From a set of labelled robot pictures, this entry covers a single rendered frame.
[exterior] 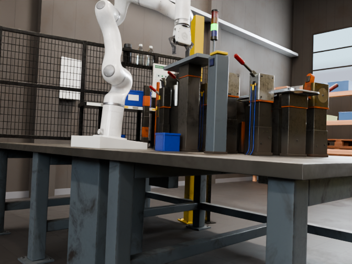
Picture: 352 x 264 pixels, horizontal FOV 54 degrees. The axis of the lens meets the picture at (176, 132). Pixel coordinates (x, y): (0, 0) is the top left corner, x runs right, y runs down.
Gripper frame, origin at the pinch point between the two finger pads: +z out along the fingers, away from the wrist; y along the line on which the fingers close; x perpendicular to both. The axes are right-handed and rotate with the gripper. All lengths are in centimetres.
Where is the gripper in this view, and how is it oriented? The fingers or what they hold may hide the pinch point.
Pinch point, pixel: (180, 54)
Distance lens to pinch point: 194.2
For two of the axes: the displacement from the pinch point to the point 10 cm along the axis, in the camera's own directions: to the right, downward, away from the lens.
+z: -0.4, 10.0, -0.4
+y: 8.0, 0.5, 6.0
